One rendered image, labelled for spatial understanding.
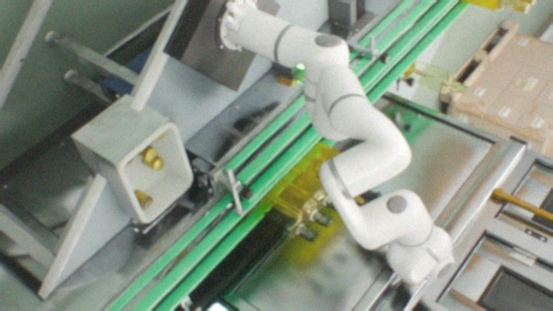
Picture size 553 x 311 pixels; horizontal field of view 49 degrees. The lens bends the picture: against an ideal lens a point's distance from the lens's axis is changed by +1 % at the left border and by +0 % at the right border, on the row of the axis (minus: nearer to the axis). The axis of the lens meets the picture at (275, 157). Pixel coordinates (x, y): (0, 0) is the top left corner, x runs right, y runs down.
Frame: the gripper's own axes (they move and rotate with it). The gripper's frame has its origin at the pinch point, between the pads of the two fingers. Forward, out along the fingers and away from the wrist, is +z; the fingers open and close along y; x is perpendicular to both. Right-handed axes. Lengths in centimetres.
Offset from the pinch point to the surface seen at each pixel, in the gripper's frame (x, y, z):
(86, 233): 64, 12, 26
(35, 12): 45, 35, 89
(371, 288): 11.2, -12.4, -16.0
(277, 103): 4.2, 15.3, 30.6
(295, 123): 4.3, 13.5, 22.8
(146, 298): 60, 3, 8
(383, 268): 4.8, -12.9, -13.2
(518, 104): -289, -231, 137
